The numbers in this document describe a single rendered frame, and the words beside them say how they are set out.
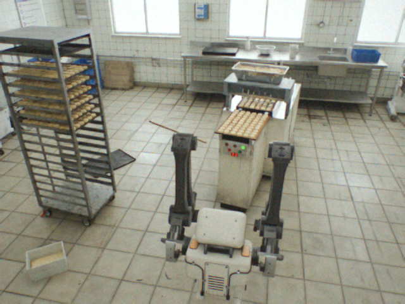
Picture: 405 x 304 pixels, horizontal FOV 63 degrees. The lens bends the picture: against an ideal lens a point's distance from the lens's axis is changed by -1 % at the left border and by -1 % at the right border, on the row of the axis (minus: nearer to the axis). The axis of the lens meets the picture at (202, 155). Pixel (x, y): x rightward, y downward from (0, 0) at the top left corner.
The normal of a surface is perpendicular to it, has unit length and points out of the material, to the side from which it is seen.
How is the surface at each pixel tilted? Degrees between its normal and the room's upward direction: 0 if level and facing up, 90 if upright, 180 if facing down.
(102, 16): 90
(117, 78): 67
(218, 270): 82
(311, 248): 0
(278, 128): 90
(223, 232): 48
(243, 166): 90
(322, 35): 90
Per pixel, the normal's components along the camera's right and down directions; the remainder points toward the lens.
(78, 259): 0.00, -0.86
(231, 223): -0.14, -0.22
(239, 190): -0.37, 0.47
